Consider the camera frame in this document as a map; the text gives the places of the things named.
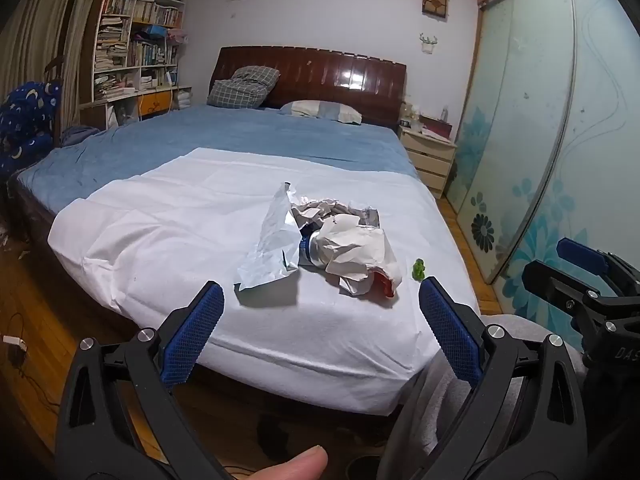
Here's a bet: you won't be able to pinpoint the grey paper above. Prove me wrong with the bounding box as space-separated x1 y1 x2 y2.
290 199 352 232

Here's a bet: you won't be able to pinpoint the white bed sheet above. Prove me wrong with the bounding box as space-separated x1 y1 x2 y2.
47 147 482 413

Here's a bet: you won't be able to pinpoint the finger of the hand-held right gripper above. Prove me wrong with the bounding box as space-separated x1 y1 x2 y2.
522 260 606 326
557 237 640 301

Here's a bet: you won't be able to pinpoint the striped pillow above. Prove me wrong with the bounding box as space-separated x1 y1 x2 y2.
278 100 363 125

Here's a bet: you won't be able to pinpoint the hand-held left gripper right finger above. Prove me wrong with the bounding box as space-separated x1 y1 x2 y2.
385 276 588 480

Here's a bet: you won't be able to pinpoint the white bookshelf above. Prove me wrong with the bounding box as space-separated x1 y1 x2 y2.
77 0 188 128

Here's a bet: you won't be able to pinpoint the person's left hand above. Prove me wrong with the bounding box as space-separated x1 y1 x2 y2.
227 447 329 480

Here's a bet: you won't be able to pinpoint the red box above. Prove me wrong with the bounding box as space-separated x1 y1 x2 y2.
419 114 454 140

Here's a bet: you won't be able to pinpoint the dark wooden bed headboard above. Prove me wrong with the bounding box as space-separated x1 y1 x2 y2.
207 46 407 126

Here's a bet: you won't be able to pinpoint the person's grey trouser leg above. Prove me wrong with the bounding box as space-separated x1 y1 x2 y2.
395 312 591 461

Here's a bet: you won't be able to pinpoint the blue moon print cloth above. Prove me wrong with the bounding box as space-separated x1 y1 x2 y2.
0 80 63 173

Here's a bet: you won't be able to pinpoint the floral glass wardrobe door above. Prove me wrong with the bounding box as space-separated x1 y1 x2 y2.
445 0 640 326

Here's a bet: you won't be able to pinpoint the pile of books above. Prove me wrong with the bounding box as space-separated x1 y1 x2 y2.
94 0 185 101

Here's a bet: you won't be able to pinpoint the cream nightstand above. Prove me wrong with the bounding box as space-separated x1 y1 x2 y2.
398 125 458 199

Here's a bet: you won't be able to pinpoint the red wrapper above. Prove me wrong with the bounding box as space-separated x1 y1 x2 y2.
371 269 402 302

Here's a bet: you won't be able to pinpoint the white paper wrappers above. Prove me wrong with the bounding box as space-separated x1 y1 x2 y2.
234 181 302 293

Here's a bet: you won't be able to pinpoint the black floor cable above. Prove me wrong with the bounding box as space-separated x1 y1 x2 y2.
0 311 63 411

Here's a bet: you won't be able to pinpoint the grey checkered pillow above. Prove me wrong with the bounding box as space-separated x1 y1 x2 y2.
206 66 281 109

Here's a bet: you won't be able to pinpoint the white paper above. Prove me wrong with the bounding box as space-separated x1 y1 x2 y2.
315 214 403 297

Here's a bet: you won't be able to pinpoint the plastic bottle with blue label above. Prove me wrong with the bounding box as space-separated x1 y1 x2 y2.
298 227 332 267

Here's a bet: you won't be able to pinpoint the beige curtain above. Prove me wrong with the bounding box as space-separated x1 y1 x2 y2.
0 0 128 126

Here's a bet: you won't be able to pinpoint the blue bed sheet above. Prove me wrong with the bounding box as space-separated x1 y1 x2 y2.
17 104 420 201

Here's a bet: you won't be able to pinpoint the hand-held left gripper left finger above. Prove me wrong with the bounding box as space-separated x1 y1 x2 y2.
55 280 236 480

